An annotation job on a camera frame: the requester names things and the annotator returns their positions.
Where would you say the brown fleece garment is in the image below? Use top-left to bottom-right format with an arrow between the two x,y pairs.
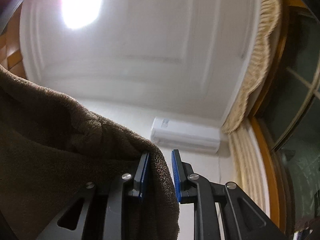
1,68 -> 179,239

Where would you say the beige curtain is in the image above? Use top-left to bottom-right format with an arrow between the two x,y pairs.
222,0 -> 280,211

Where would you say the white air conditioner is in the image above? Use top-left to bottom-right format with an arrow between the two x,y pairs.
150,118 -> 221,154

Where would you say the dark glass window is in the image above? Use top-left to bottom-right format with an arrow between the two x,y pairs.
249,0 -> 319,239

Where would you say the round ceiling light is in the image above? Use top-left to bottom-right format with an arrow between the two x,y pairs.
60,0 -> 103,30

